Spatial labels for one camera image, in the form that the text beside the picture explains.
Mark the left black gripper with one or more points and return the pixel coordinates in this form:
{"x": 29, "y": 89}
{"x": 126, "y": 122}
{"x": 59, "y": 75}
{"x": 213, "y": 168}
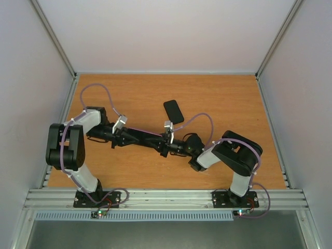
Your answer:
{"x": 117, "y": 138}

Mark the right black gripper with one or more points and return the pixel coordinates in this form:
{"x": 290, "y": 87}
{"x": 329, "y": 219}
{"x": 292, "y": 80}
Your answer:
{"x": 166, "y": 145}

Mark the black phone case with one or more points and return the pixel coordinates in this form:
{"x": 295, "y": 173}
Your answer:
{"x": 173, "y": 112}
{"x": 142, "y": 138}

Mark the dark green phone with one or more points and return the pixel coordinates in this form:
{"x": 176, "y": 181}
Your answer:
{"x": 173, "y": 112}

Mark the pink phone black screen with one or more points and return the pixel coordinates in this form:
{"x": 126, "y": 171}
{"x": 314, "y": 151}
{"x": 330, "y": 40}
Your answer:
{"x": 147, "y": 132}

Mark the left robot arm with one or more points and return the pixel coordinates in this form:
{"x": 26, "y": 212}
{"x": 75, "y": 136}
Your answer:
{"x": 65, "y": 151}

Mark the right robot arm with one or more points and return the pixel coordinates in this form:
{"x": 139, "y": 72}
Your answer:
{"x": 238, "y": 153}

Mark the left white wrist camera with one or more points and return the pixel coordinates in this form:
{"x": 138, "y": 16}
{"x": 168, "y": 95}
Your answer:
{"x": 119, "y": 124}

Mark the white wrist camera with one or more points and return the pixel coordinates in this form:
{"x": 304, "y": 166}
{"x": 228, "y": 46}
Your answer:
{"x": 168, "y": 132}
{"x": 119, "y": 124}

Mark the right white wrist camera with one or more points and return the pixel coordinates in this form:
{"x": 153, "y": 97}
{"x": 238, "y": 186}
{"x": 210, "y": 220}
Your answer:
{"x": 168, "y": 132}

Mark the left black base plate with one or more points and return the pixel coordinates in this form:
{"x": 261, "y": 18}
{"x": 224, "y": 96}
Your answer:
{"x": 82, "y": 201}

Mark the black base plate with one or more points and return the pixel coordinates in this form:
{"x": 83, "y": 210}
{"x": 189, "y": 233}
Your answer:
{"x": 224, "y": 198}
{"x": 82, "y": 201}

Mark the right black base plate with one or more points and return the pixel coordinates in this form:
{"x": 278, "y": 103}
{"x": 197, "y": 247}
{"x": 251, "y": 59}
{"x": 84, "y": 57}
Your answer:
{"x": 224, "y": 198}

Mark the aluminium front rail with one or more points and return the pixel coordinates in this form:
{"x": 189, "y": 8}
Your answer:
{"x": 160, "y": 199}

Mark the grey slotted cable duct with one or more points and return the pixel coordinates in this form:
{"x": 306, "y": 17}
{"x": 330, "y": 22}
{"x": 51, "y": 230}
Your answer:
{"x": 135, "y": 216}

